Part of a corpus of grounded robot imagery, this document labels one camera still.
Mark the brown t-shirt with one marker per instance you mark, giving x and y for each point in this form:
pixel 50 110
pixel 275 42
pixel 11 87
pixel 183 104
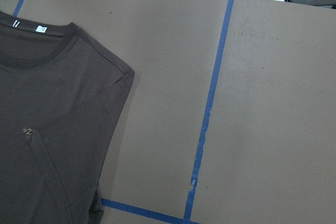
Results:
pixel 62 94

